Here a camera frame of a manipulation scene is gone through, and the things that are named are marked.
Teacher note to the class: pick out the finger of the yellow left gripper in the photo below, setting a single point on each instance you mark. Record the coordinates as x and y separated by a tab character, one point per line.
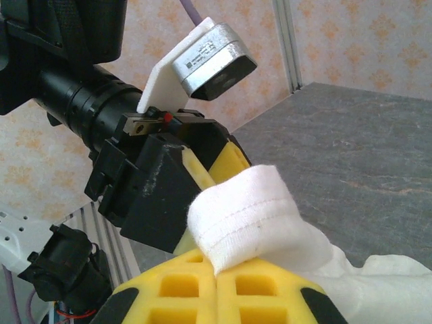
233	162
158	195

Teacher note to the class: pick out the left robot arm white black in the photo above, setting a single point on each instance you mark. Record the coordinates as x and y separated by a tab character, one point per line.
64	266

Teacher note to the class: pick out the white t-shirt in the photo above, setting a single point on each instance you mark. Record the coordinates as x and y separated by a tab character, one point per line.
243	216

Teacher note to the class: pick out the aluminium base beam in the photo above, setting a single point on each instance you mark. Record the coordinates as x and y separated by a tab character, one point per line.
108	243

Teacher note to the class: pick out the aluminium frame post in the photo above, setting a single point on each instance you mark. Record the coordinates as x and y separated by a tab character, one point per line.
287	44

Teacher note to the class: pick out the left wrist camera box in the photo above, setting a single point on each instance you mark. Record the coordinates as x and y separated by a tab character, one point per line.
209	64

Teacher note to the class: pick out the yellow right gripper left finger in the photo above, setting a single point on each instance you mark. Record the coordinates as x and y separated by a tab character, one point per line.
175	293

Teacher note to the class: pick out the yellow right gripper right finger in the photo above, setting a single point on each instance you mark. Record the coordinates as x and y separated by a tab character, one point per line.
270	297

